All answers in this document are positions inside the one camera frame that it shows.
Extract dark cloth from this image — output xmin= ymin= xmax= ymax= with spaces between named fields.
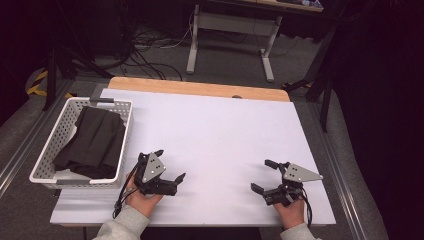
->
xmin=52 ymin=105 xmax=127 ymax=180

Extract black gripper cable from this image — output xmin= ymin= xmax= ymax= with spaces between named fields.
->
xmin=297 ymin=185 xmax=314 ymax=229
xmin=112 ymin=162 xmax=140 ymax=220

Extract white perforated plastic basket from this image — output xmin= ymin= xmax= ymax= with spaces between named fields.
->
xmin=28 ymin=96 xmax=134 ymax=190

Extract wooden table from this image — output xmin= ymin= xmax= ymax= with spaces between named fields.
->
xmin=108 ymin=76 xmax=291 ymax=103

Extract black floor cables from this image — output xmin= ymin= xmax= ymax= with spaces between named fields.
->
xmin=118 ymin=9 xmax=195 ymax=82

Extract black metal stand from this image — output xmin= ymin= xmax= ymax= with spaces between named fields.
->
xmin=41 ymin=0 xmax=116 ymax=113
xmin=281 ymin=19 xmax=338 ymax=134

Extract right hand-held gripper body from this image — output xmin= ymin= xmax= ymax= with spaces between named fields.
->
xmin=263 ymin=161 xmax=324 ymax=208

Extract aluminium floor rail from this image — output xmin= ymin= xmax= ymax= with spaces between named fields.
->
xmin=307 ymin=99 xmax=372 ymax=240
xmin=0 ymin=79 xmax=76 ymax=198

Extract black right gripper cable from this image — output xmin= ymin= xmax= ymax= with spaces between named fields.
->
xmin=297 ymin=185 xmax=314 ymax=229

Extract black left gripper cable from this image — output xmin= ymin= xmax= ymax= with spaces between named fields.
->
xmin=112 ymin=162 xmax=140 ymax=220

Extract white table leg frame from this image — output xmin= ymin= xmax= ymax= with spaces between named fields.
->
xmin=185 ymin=0 xmax=324 ymax=83

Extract white table board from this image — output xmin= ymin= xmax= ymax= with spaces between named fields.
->
xmin=49 ymin=88 xmax=337 ymax=228

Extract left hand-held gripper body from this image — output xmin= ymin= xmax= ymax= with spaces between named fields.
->
xmin=134 ymin=151 xmax=178 ymax=198

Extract person's left hand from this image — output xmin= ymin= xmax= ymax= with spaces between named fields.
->
xmin=124 ymin=173 xmax=164 ymax=218

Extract person's right hand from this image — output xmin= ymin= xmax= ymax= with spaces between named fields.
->
xmin=273 ymin=198 xmax=306 ymax=230

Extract yellow black floor tape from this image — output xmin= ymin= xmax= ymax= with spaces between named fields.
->
xmin=26 ymin=68 xmax=75 ymax=100

